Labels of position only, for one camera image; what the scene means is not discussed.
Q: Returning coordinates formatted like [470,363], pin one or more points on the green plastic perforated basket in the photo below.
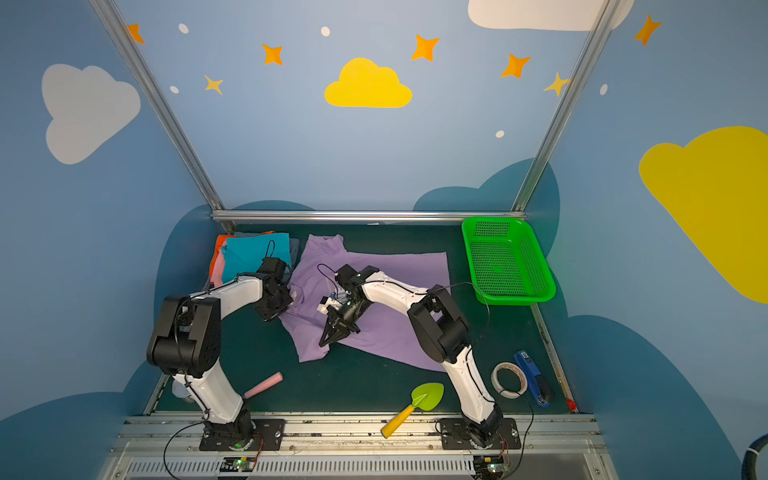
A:
[506,262]

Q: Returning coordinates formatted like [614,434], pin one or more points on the purple t shirt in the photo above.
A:
[384,332]

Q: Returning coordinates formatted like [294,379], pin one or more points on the aluminium frame left post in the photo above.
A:
[113,22]

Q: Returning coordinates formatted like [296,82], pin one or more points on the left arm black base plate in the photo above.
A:
[264,435]

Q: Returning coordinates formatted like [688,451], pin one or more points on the aluminium frame back bar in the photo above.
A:
[353,217]

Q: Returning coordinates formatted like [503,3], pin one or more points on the blue stapler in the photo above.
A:
[538,385]

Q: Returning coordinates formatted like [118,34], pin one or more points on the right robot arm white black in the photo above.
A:
[441,329]

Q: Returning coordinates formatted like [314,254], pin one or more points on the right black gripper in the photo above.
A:
[342,315]

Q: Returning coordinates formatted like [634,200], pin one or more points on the right circuit board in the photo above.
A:
[488,468]

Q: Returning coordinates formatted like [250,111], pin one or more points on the orange folded t shirt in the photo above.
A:
[217,249]

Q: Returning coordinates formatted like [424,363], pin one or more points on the left circuit board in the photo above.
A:
[237,465]

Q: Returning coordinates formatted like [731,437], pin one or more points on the aluminium frame right post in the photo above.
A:
[584,66]

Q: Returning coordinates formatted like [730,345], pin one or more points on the teal folded t shirt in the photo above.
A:
[245,254]

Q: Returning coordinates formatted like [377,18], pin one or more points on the aluminium front rail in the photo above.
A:
[350,446]

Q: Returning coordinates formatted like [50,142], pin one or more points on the pink folded t shirt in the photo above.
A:
[225,267]

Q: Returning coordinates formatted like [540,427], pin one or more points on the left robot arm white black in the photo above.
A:
[186,342]

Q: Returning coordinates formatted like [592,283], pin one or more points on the aluminium frame post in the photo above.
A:
[584,66]
[113,22]

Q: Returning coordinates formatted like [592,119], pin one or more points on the circuit board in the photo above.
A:
[488,468]
[237,465]

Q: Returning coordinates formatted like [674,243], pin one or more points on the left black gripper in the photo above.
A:
[274,302]

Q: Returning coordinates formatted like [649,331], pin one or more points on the white tape roll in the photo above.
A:
[501,389]

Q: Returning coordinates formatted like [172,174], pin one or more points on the green yellow toy shovel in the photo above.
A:
[424,397]

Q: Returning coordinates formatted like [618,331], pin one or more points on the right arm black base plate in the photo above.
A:
[454,435]

